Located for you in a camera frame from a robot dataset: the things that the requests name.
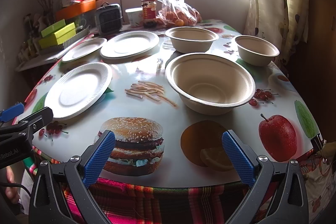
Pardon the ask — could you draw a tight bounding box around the near white paper plate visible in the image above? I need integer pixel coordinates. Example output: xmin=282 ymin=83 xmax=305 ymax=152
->
xmin=45 ymin=63 xmax=113 ymax=121

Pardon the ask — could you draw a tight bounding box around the white paper plate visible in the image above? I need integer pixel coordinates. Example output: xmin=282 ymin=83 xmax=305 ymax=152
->
xmin=100 ymin=31 xmax=159 ymax=60
xmin=45 ymin=63 xmax=113 ymax=121

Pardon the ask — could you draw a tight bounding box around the black binder clip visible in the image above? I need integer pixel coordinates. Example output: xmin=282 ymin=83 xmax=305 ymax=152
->
xmin=310 ymin=133 xmax=327 ymax=164

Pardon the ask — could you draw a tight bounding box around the plaid pink tablecloth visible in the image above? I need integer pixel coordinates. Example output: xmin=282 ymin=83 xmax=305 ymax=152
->
xmin=22 ymin=146 xmax=336 ymax=224

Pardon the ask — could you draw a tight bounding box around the green box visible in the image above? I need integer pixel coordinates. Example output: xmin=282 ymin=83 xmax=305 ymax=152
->
xmin=38 ymin=19 xmax=76 ymax=50

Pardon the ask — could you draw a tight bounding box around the far left paper plate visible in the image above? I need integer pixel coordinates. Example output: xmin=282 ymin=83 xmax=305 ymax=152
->
xmin=62 ymin=38 xmax=107 ymax=63

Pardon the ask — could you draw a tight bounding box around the orange box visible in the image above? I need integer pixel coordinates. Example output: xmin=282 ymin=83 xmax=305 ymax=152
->
xmin=55 ymin=0 xmax=96 ymax=21

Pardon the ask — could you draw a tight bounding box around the middle white paper plate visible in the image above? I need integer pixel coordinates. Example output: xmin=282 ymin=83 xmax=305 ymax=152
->
xmin=100 ymin=31 xmax=159 ymax=60

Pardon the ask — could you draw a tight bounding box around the small grey heater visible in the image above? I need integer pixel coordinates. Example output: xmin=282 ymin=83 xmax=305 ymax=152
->
xmin=95 ymin=2 xmax=122 ymax=36

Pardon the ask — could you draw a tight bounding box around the food print table mat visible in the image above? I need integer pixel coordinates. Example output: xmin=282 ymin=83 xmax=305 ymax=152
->
xmin=23 ymin=20 xmax=319 ymax=188

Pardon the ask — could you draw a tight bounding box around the white paper cup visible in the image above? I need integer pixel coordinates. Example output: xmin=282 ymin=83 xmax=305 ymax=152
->
xmin=125 ymin=7 xmax=143 ymax=27

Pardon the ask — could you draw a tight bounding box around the large near beige bowl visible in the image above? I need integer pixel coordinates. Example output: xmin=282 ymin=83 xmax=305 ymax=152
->
xmin=165 ymin=53 xmax=256 ymax=115

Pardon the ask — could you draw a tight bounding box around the small right beige bowl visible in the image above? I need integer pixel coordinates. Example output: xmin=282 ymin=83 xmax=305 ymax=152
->
xmin=234 ymin=35 xmax=280 ymax=67

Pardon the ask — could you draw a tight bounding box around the red label jar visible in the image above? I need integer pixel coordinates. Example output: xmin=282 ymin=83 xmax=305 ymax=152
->
xmin=141 ymin=0 xmax=157 ymax=28

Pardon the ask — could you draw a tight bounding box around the far middle beige bowl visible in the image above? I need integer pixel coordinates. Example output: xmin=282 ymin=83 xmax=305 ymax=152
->
xmin=165 ymin=27 xmax=219 ymax=53

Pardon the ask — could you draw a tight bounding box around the plastic bag of oranges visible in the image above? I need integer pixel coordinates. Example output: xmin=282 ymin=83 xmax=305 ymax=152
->
xmin=156 ymin=0 xmax=202 ymax=27

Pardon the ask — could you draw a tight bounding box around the patterned beige curtain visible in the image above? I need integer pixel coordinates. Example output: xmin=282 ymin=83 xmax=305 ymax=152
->
xmin=244 ymin=0 xmax=309 ymax=68

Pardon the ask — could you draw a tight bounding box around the grey wire tray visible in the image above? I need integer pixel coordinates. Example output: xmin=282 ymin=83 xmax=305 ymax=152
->
xmin=39 ymin=25 xmax=91 ymax=54

